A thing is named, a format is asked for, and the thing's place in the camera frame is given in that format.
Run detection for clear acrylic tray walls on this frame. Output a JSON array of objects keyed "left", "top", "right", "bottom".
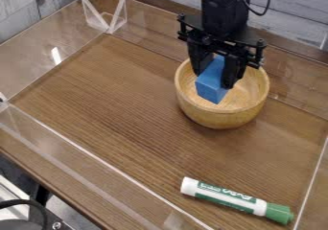
[{"left": 0, "top": 0, "right": 328, "bottom": 230}]

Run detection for brown wooden bowl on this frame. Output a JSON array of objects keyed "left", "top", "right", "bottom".
[{"left": 174, "top": 59, "right": 271, "bottom": 129}]

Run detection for blue rectangular block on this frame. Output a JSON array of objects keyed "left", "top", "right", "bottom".
[{"left": 194, "top": 56, "right": 228, "bottom": 104}]

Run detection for black cable under table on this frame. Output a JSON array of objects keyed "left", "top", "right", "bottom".
[{"left": 0, "top": 198, "right": 46, "bottom": 223}]

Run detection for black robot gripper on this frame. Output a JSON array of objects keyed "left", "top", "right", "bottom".
[{"left": 177, "top": 0, "right": 268, "bottom": 89}]

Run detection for black metal table bracket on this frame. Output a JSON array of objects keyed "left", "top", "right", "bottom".
[{"left": 28, "top": 185, "right": 68, "bottom": 230}]

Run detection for green white dry-erase marker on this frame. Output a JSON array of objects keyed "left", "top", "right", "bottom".
[{"left": 181, "top": 176, "right": 293, "bottom": 225}]

